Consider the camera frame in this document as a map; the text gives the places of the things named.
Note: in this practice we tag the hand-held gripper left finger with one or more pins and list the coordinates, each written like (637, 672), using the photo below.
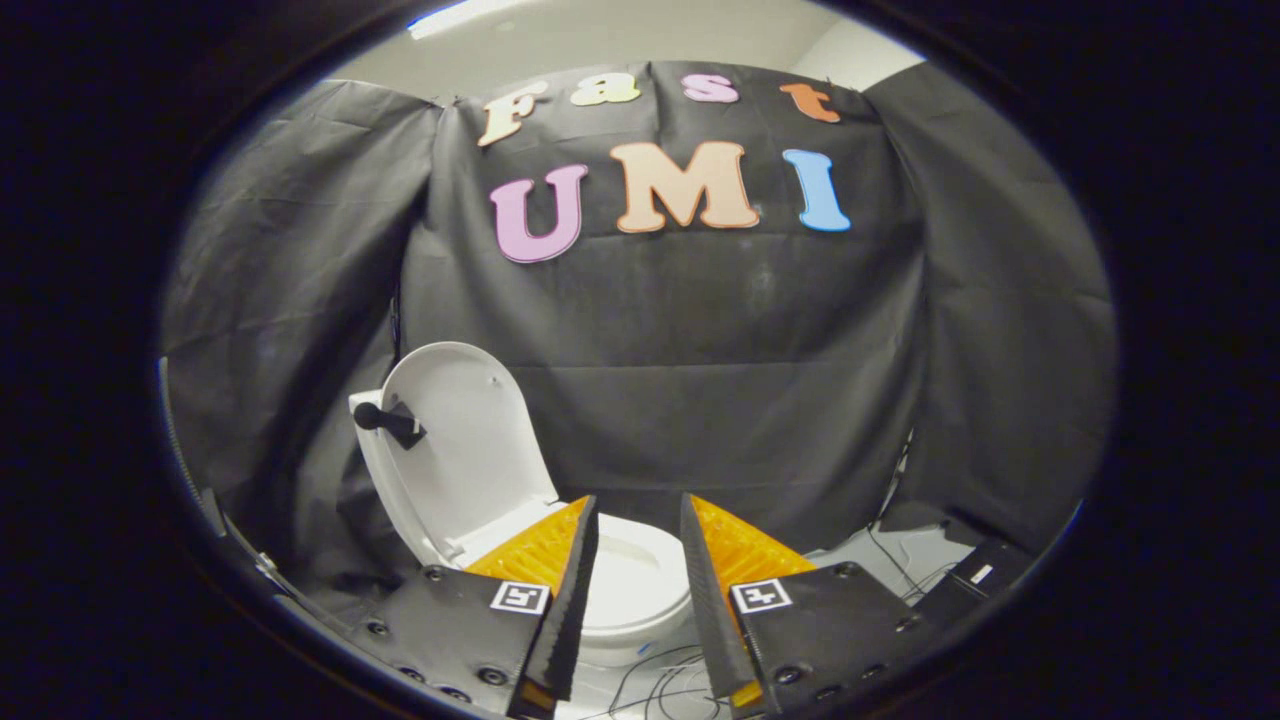
(565, 620)

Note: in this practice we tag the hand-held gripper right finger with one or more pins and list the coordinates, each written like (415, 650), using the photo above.
(715, 620)

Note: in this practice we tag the white toilet lid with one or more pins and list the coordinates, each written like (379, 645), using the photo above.
(470, 450)

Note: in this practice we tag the black box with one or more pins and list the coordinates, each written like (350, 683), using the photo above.
(975, 585)

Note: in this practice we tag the black backdrop cloth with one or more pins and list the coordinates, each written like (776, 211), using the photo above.
(700, 330)

